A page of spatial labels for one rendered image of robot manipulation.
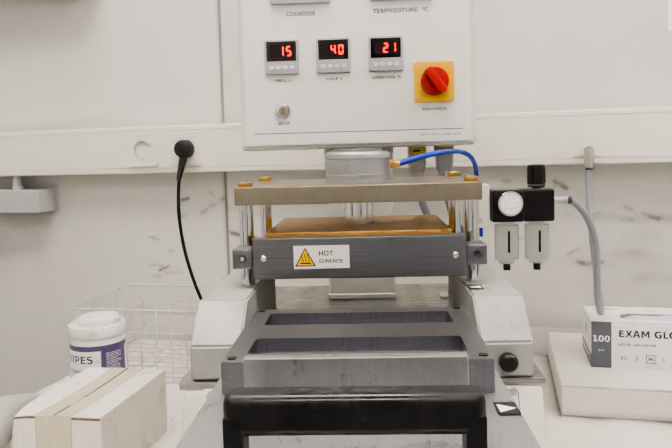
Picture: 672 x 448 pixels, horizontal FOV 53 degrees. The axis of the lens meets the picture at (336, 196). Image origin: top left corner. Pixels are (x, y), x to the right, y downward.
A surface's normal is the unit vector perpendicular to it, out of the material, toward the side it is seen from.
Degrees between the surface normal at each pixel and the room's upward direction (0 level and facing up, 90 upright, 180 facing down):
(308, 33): 90
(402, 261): 90
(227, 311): 41
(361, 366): 90
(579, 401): 90
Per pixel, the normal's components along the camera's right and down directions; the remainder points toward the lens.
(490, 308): -0.05, -0.71
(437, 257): -0.04, 0.07
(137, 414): 0.98, -0.04
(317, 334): -0.03, -1.00
